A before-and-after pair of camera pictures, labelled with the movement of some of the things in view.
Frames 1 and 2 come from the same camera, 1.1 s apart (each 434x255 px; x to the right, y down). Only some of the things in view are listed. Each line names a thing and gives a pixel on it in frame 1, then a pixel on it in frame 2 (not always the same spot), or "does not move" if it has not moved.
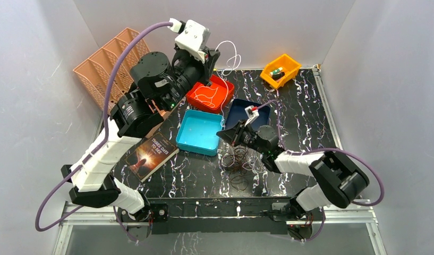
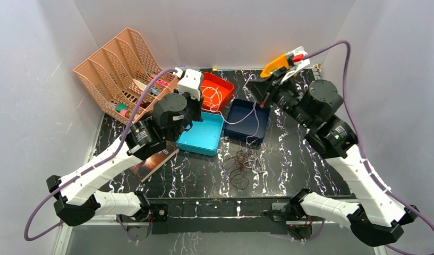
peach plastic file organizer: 94,73 does not move
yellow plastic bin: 281,70 does not move
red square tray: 211,98 does not move
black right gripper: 233,136 to 267,88
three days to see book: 150,154 does not move
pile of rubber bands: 220,72 to 212,99
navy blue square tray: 236,113 does not move
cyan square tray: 197,132 does not move
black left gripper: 210,66 to 194,110
